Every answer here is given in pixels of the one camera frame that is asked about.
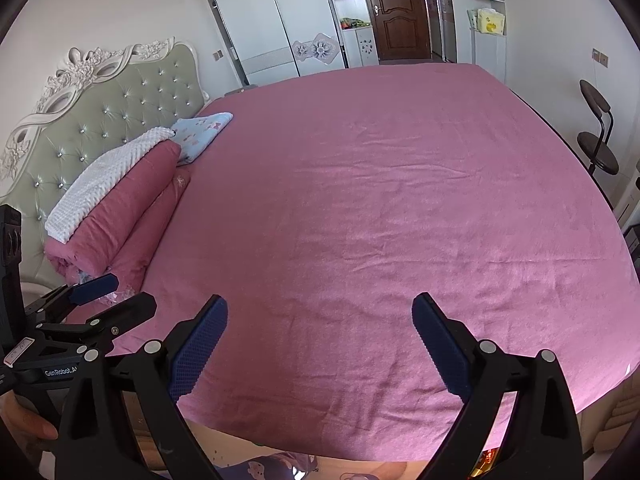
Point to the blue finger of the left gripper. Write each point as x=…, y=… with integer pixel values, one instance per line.
x=93, y=290

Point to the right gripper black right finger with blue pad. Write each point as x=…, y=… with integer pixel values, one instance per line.
x=477, y=371

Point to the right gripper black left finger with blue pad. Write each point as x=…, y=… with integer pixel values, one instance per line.
x=162, y=371

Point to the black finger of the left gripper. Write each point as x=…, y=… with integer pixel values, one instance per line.
x=118, y=320

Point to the person's left hand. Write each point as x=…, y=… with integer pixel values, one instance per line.
x=29, y=429

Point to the pink folded quilt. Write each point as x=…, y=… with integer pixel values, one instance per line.
x=121, y=234

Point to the white knitted blanket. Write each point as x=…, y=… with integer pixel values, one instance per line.
x=97, y=180

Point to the person's patterned pajama legs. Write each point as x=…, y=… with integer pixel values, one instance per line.
x=290, y=466

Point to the light blue patterned pillow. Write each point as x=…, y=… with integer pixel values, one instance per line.
x=194, y=135

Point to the grey tufted headboard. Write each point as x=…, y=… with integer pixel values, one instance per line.
x=95, y=101

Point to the pink bed sheet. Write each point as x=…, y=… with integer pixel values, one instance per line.
x=330, y=202

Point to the white sliding wardrobe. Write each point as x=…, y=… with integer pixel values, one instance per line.
x=275, y=40

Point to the brown wooden door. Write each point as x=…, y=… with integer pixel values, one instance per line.
x=400, y=30

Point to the white wall shelf with books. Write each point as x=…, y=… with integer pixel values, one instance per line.
x=487, y=24

